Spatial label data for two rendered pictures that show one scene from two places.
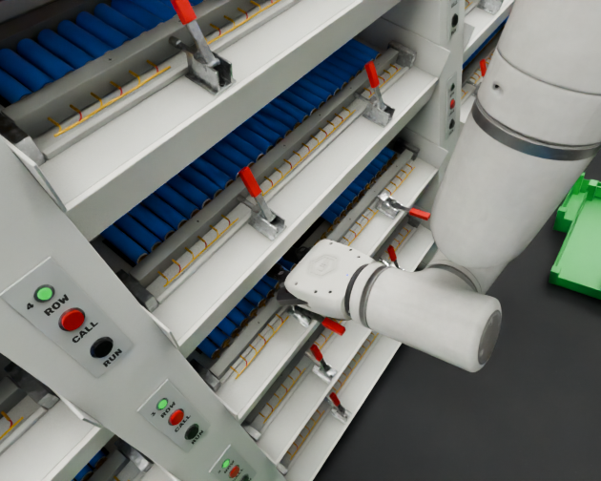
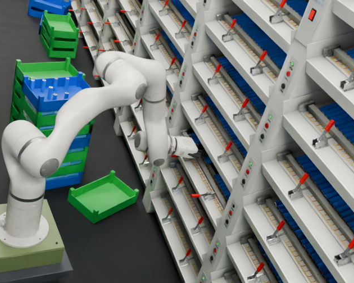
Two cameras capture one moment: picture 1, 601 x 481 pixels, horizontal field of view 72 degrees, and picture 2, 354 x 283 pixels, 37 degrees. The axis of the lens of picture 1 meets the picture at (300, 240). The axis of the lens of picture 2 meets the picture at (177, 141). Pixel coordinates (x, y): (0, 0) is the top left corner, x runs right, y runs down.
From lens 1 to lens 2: 218 cm
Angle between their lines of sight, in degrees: 76
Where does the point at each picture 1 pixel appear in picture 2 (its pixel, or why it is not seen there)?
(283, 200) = (205, 127)
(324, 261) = (188, 143)
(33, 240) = (189, 62)
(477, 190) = not seen: hidden behind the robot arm
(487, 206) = not seen: hidden behind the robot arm
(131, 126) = (206, 72)
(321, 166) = (212, 138)
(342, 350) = (179, 199)
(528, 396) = not seen: outside the picture
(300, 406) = (171, 181)
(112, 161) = (199, 69)
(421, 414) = (144, 258)
